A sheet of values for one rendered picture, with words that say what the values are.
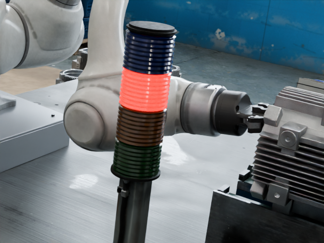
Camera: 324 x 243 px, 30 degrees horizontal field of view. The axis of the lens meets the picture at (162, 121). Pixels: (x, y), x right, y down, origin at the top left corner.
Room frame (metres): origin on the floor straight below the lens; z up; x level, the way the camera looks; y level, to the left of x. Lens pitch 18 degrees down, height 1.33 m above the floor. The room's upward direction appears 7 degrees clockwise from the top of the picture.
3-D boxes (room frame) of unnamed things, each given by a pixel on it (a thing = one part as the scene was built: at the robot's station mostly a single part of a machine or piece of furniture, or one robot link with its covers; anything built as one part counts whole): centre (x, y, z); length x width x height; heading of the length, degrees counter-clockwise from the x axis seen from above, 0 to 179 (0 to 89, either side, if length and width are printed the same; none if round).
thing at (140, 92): (0.71, 0.03, 1.14); 0.06 x 0.06 x 0.04
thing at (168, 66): (0.71, 0.03, 1.19); 0.06 x 0.06 x 0.04
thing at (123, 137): (0.71, 0.03, 1.10); 0.06 x 0.06 x 0.04
